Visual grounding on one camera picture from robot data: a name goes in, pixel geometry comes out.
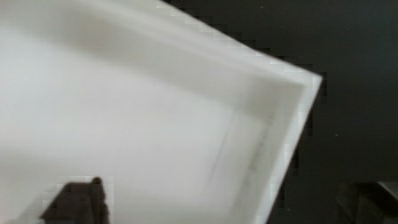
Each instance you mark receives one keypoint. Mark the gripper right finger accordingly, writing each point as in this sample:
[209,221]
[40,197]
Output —
[366,202]

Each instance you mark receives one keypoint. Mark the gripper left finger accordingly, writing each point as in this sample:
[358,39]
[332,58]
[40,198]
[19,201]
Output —
[78,206]

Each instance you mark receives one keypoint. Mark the white drawer cabinet box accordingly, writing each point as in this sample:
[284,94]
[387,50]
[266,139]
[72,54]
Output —
[145,103]

